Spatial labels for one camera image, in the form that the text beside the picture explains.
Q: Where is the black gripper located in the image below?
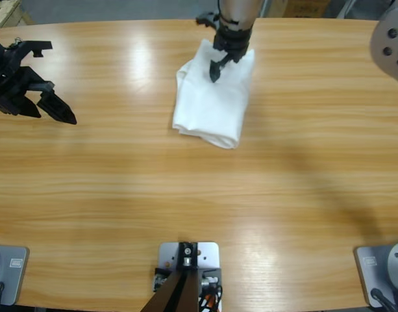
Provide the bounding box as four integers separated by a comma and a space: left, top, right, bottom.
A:
0, 34, 78, 126
208, 18, 254, 83

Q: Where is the brown cardboard box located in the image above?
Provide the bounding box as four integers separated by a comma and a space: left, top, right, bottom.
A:
266, 0, 332, 19

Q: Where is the dark camera post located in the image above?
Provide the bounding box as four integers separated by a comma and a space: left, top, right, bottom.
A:
143, 241, 199, 312

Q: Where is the round grey base disc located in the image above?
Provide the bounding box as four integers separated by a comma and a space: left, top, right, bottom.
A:
382, 240, 398, 290

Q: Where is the cardboard box stack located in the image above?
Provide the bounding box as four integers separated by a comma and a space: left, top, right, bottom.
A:
0, 0, 34, 30

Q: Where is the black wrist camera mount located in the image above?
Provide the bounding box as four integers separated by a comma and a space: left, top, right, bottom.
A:
6, 38, 53, 59
195, 11, 221, 30

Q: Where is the white mounting block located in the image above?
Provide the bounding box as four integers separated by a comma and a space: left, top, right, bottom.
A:
152, 241, 224, 312

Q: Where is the dark background equipment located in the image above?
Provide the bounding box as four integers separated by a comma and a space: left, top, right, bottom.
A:
325, 0, 397, 21

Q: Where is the white t-shirt with black logo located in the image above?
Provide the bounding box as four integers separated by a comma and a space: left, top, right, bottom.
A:
171, 38, 256, 150

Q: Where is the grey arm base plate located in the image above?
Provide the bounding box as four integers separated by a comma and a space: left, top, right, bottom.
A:
353, 242, 398, 308
0, 245, 30, 306

